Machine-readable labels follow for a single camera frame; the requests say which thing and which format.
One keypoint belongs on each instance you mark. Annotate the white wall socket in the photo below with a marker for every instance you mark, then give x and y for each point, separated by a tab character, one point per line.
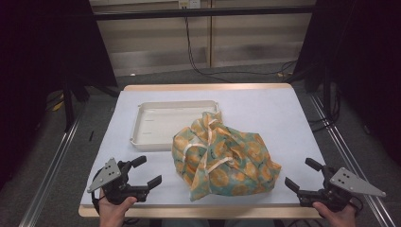
189	3

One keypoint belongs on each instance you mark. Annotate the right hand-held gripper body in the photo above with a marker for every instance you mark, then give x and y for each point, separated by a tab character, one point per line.
346	184

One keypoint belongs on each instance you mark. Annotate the person's left hand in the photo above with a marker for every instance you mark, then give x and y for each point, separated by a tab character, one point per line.
112	214

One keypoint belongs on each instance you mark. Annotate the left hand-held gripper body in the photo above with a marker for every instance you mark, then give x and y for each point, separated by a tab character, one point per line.
108	176

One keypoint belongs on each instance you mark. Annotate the white plastic tray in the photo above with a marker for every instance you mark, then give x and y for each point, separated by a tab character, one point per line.
160	123

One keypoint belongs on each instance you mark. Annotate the metal floor rail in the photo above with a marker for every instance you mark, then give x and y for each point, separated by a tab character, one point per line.
346	151
47	176

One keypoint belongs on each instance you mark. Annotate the orange print fabric bag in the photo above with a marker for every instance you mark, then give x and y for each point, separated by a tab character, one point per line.
227	157

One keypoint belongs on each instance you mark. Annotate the person's right hand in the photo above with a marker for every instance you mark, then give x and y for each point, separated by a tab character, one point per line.
339	219

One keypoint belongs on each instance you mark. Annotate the yellow floor object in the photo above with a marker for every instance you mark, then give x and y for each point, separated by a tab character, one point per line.
58	106

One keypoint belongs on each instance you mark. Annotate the black horizontal bar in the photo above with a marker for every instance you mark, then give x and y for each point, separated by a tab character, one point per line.
201	13

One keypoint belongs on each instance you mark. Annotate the black metal stand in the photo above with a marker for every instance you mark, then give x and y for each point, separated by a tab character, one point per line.
67	104

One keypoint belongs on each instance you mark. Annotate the dark curtain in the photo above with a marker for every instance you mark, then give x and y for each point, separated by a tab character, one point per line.
362	63
41	63

